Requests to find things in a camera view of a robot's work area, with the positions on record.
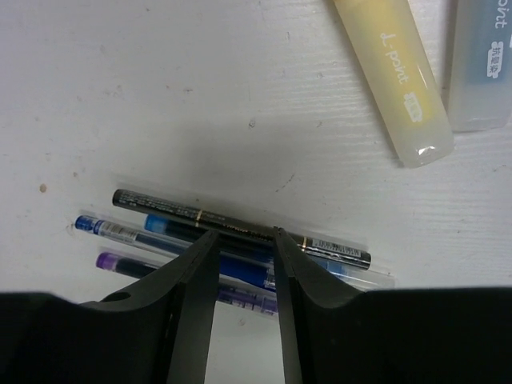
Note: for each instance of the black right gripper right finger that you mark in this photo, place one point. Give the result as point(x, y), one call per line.
point(332, 332)

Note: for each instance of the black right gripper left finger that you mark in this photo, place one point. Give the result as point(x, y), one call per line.
point(155, 330)

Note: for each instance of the blue grip gel pen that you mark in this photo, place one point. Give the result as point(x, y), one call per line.
point(233, 267)

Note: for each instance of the black marker pen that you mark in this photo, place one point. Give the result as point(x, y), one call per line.
point(233, 228)

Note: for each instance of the light blue gel pen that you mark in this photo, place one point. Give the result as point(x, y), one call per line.
point(263, 254)

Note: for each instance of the yellow highlighter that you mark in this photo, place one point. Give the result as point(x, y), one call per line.
point(391, 54)

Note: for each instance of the blue cap highlighter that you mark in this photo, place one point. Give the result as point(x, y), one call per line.
point(480, 81)

